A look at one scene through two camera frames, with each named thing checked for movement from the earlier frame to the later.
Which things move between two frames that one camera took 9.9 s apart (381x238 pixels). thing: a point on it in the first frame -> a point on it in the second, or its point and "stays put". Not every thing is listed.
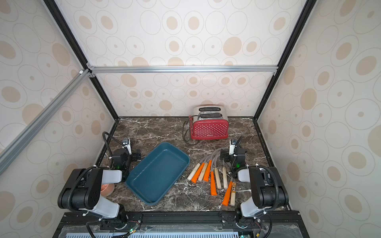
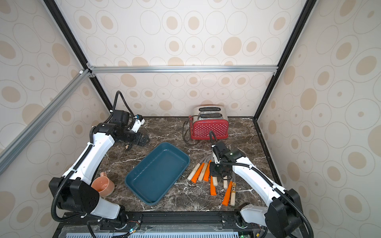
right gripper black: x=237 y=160 -> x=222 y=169
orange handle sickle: x=213 y=187 stays put
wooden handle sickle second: x=204 y=167 stays put
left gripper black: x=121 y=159 -> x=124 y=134
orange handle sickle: x=194 y=178 stays put
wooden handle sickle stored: x=224 y=175 stays put
